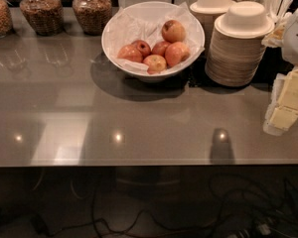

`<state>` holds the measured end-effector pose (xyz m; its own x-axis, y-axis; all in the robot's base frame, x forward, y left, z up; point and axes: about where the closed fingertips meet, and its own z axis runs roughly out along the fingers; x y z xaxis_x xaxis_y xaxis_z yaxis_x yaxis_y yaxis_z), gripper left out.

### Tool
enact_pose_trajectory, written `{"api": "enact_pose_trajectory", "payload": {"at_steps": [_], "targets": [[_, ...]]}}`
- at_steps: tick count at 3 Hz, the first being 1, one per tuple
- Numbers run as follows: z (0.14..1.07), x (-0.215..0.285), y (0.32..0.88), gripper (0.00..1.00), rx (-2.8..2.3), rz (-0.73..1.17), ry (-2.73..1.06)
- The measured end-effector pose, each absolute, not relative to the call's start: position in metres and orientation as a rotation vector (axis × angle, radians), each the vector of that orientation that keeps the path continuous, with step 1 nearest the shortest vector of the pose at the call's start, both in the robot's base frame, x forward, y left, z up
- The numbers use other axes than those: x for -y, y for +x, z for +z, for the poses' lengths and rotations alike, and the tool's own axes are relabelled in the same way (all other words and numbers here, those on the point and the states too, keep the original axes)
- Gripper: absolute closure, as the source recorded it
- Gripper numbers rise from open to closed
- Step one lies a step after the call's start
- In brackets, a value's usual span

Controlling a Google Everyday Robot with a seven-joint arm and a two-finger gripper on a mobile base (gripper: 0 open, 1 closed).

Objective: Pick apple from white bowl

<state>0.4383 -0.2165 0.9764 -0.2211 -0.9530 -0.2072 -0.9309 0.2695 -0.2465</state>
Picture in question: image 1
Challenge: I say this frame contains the front yellow-red apple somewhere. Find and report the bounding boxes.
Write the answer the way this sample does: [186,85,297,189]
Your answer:
[143,55,167,74]

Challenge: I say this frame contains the white ceramic bowl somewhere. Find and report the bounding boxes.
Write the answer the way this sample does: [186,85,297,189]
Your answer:
[100,0,206,83]

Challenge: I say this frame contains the rear stack of paper bowls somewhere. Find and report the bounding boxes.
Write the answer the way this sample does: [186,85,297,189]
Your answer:
[190,0,233,55]

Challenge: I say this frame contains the middle wicker glass jar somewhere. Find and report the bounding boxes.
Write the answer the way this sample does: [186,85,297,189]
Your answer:
[19,0,64,36]

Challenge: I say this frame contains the white paper liner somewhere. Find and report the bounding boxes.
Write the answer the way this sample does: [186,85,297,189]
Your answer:
[103,2,206,75]

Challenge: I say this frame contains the small dark red apple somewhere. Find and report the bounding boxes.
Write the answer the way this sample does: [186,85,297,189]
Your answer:
[132,40,151,58]

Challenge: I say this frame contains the black table mat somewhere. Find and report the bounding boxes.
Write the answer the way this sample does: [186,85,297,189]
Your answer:
[188,48,293,87]

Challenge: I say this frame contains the stack of paper bowls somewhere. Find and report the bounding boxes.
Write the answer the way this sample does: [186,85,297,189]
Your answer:
[190,0,233,55]
[205,1,274,87]

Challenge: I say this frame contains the right yellow-red apple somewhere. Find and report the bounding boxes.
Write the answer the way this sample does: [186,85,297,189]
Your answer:
[165,42,190,67]

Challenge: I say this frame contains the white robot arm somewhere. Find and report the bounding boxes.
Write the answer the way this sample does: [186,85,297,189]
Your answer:
[263,8,298,136]

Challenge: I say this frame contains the middle red apple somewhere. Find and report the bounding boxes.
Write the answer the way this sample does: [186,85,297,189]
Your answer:
[152,41,171,57]

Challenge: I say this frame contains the wicker glass jar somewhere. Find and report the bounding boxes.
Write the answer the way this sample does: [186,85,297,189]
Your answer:
[19,0,64,36]
[72,0,112,36]

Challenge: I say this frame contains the left red apple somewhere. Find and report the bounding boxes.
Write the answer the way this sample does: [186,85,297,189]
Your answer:
[117,45,143,62]

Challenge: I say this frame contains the black cables under table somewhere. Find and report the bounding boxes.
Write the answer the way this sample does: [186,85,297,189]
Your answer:
[29,169,298,238]

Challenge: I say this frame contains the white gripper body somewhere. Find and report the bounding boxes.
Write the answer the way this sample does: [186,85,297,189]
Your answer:
[263,73,290,136]

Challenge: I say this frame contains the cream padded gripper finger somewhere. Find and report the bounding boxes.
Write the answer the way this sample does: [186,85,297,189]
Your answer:
[267,65,298,132]

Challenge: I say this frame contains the right wicker glass jar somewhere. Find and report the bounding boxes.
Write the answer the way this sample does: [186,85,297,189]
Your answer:
[72,0,112,36]

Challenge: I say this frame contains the top yellow-red apple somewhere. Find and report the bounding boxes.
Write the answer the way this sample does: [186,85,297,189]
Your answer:
[161,20,186,43]

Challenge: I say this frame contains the front stack of paper bowls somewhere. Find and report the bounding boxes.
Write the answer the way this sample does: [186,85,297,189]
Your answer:
[205,1,274,87]

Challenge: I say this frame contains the yellow-red apple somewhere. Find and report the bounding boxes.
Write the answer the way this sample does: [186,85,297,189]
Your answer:
[165,42,190,67]
[161,20,186,43]
[143,55,167,74]

